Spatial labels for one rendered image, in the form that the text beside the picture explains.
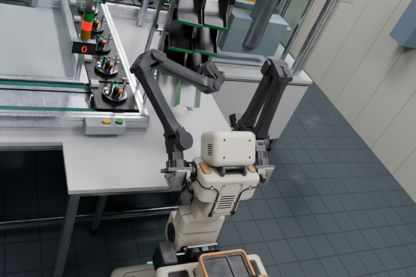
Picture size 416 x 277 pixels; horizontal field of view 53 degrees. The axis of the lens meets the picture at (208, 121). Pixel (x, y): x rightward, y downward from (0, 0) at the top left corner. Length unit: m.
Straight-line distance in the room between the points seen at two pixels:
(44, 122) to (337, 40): 4.17
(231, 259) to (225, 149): 0.51
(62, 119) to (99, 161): 0.29
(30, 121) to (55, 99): 0.23
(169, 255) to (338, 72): 3.97
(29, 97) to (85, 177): 0.58
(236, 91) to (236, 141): 1.66
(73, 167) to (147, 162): 0.38
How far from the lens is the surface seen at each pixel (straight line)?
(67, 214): 2.20
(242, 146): 1.76
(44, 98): 2.40
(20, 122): 2.24
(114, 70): 2.60
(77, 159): 2.17
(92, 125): 2.21
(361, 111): 5.22
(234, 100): 3.44
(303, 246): 3.51
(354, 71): 5.35
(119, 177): 2.12
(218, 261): 1.92
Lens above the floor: 2.40
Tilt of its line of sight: 35 degrees down
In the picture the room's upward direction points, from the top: 23 degrees clockwise
